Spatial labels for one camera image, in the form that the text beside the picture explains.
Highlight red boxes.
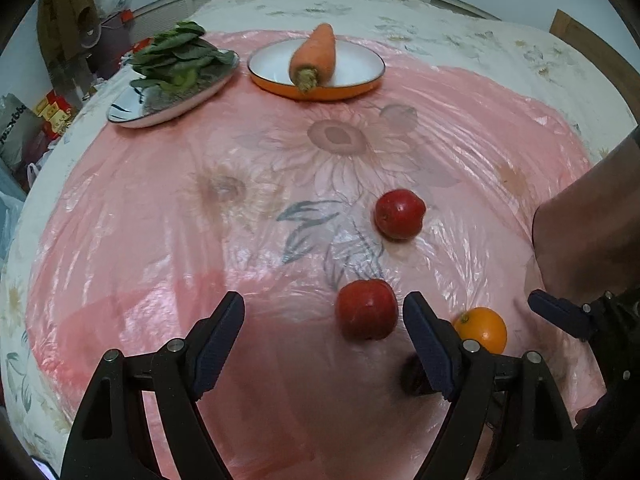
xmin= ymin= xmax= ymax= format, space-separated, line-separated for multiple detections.
xmin=34 ymin=89 xmax=77 ymax=137

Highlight red apple farther away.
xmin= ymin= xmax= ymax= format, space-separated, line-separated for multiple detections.
xmin=375 ymin=189 xmax=427 ymax=241

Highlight purple bin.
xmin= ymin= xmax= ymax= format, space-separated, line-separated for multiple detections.
xmin=92 ymin=12 xmax=135 ymax=82

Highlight red plum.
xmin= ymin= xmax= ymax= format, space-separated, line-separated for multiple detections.
xmin=336 ymin=279 xmax=400 ymax=342

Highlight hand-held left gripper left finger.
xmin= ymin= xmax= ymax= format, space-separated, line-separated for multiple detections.
xmin=60 ymin=291 xmax=246 ymax=480

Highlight brown and black kettle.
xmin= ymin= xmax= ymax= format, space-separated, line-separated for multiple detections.
xmin=531 ymin=125 xmax=640 ymax=306

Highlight white plate with dark rim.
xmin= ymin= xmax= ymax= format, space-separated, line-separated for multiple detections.
xmin=107 ymin=49 xmax=241 ymax=129

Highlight pink plastic sheet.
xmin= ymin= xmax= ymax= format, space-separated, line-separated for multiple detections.
xmin=27 ymin=30 xmax=608 ymax=480

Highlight green leafy vegetable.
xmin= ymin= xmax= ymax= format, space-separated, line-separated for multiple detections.
xmin=129 ymin=21 xmax=236 ymax=97

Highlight carrot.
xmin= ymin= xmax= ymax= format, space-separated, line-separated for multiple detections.
xmin=289 ymin=23 xmax=337 ymax=95

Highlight white plastic bag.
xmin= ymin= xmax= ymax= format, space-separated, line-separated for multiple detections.
xmin=0 ymin=160 xmax=51 ymax=263

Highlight dark purple plum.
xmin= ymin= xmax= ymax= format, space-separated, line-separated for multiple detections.
xmin=401 ymin=354 xmax=432 ymax=397

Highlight brown coat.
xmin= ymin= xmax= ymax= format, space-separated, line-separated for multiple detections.
xmin=37 ymin=0 xmax=101 ymax=68

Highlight orange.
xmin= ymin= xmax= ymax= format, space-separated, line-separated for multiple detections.
xmin=452 ymin=307 xmax=508 ymax=355

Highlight grey bag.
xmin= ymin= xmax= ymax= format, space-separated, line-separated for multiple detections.
xmin=0 ymin=94 xmax=42 ymax=172

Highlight orange rimmed white plate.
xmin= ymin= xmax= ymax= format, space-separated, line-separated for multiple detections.
xmin=247 ymin=37 xmax=386 ymax=98

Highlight wooden headboard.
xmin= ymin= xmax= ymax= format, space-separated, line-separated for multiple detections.
xmin=549 ymin=9 xmax=592 ymax=50

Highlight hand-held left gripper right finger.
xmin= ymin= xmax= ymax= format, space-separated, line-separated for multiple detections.
xmin=402 ymin=291 xmax=586 ymax=480

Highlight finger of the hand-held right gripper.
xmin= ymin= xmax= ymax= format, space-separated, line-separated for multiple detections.
xmin=527 ymin=290 xmax=599 ymax=343

